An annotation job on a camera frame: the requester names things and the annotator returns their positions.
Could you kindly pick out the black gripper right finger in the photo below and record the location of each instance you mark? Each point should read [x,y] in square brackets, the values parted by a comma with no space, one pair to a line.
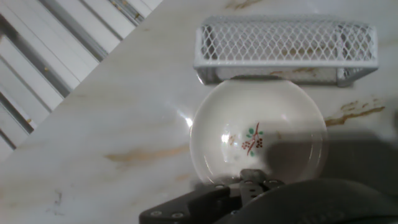
[311,205]

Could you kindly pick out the white floral ceramic plate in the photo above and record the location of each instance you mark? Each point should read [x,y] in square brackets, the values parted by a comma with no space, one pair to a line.
[248,112]

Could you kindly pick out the marble pattern table mat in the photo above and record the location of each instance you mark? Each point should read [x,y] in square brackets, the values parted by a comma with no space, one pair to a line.
[109,124]

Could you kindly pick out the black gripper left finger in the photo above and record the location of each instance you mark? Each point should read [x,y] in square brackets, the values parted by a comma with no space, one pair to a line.
[199,205]

